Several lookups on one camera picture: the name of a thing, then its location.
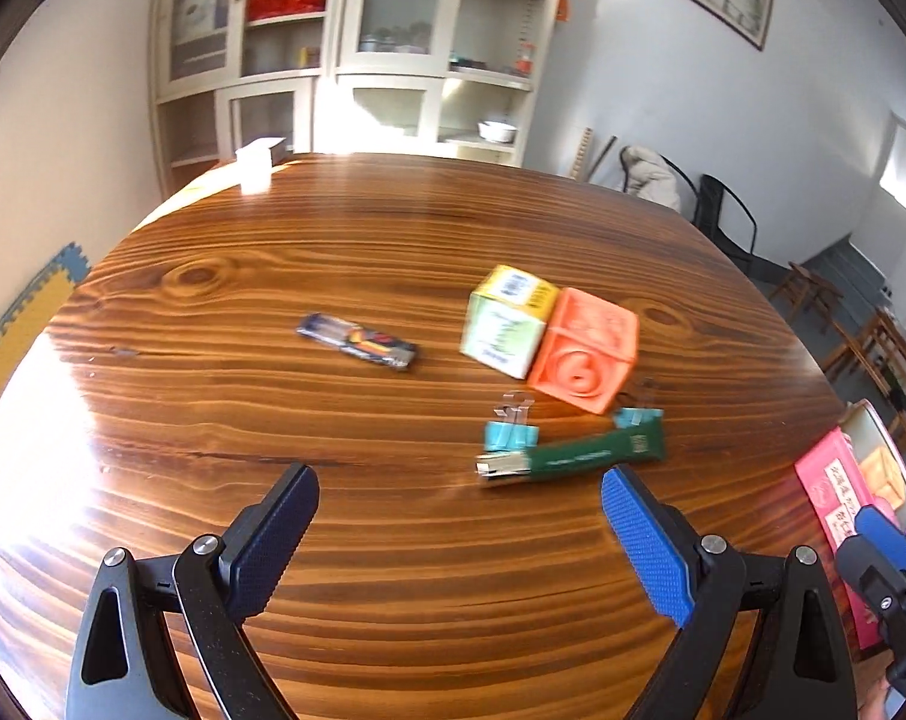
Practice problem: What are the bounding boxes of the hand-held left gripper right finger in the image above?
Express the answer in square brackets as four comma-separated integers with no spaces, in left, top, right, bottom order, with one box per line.
[601,465,859,720]

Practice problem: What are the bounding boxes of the grey stairs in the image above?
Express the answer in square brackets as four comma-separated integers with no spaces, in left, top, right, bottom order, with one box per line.
[798,232,898,295]

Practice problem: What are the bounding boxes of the black lighter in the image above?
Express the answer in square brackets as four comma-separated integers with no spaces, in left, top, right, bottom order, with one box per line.
[297,313,418,372]

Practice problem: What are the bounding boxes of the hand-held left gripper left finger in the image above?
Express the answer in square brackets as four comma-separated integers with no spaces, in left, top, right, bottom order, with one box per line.
[67,463,320,720]

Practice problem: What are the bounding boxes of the beige puffer jacket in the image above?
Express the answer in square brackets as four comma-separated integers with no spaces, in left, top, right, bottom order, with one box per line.
[619,146,683,211]

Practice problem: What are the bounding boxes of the row of red packs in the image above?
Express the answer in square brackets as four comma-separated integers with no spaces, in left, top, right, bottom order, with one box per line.
[247,0,326,20]

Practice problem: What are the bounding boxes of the bright window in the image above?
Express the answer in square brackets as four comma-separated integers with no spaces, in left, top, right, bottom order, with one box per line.
[879,114,906,215]

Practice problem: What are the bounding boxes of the orange embossed toy cube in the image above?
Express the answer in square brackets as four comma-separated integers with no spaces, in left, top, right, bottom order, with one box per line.
[526,286,640,415]

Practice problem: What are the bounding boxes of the white printed bag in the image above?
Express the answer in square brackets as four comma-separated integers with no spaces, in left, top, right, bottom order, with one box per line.
[177,0,229,46]

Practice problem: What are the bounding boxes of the wooden stool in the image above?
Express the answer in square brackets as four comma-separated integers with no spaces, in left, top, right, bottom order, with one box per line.
[768,262,844,331]

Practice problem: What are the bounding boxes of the black metal chair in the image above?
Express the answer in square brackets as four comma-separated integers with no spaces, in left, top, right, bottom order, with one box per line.
[697,174,758,275]
[618,146,706,224]

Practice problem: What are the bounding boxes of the dark stick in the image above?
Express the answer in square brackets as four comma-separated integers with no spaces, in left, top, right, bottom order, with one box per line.
[588,136,617,185]

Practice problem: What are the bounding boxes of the row of china cups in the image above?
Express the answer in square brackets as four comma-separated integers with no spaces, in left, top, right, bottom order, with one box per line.
[359,22,431,53]

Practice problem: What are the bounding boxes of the pink tin box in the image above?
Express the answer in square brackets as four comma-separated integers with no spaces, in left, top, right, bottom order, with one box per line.
[794,399,906,650]

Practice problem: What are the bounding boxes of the yellow green small box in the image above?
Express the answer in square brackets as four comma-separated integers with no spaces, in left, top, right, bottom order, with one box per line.
[459,264,560,380]

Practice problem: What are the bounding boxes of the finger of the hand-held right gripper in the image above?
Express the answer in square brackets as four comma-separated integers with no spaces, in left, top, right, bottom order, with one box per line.
[855,506,906,580]
[834,535,906,621]

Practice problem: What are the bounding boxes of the blue yellow foam mat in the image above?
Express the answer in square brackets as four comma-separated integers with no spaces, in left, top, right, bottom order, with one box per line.
[0,242,92,436]

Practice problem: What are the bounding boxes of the beige glass door cabinet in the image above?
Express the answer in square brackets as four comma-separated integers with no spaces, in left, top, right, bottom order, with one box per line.
[314,0,570,166]
[149,0,334,200]

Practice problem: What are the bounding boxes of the small white box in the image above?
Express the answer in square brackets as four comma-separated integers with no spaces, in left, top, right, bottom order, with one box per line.
[235,137,287,181]

